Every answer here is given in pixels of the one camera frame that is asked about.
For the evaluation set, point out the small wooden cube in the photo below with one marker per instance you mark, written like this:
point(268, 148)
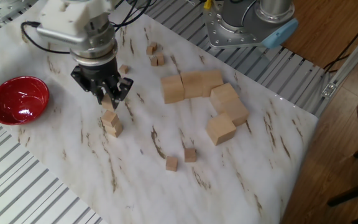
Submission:
point(160, 60)
point(153, 61)
point(149, 50)
point(123, 69)
point(154, 46)

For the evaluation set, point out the silver round mounting plate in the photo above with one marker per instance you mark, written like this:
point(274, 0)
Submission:
point(2, 9)

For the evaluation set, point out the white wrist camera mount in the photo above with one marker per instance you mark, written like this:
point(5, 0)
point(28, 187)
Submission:
point(70, 14)

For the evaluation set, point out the red glossy bowl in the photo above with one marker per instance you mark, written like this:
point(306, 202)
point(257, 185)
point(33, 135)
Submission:
point(17, 102)

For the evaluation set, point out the large wooden cube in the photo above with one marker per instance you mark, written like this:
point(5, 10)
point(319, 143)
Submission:
point(220, 129)
point(235, 112)
point(224, 93)
point(212, 81)
point(172, 90)
point(192, 84)

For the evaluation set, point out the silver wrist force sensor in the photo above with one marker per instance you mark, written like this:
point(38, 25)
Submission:
point(96, 43)

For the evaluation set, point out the black chair base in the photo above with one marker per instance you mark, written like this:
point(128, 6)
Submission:
point(353, 192)

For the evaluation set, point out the aluminium frame bar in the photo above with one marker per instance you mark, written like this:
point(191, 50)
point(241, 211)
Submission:
point(350, 59)

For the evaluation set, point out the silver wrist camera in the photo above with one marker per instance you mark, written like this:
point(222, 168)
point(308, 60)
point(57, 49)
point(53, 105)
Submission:
point(61, 35)

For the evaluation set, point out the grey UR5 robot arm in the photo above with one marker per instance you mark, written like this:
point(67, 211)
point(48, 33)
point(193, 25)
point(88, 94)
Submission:
point(247, 18)

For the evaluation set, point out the yellow plastic piece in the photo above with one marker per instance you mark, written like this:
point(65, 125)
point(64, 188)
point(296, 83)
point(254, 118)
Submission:
point(208, 3)

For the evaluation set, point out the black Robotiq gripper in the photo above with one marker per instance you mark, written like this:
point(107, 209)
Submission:
point(99, 73)

